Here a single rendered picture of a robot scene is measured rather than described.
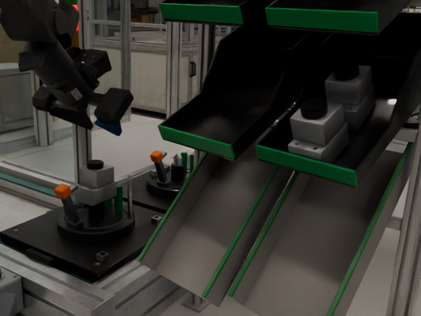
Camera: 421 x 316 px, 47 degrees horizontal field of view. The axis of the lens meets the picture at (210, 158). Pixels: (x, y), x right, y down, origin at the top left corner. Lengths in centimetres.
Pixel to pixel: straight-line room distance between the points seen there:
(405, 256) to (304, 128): 24
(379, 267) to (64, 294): 65
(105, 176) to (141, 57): 536
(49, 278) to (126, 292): 13
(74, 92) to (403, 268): 54
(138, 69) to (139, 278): 555
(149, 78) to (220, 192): 544
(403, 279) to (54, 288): 49
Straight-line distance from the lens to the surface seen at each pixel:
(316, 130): 54
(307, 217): 69
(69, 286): 78
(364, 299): 98
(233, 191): 73
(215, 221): 72
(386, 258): 114
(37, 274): 81
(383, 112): 65
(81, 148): 110
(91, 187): 87
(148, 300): 82
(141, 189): 109
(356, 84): 60
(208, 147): 61
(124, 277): 78
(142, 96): 626
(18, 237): 91
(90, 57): 83
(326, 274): 65
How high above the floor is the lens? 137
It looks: 17 degrees down
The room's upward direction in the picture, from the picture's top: 3 degrees clockwise
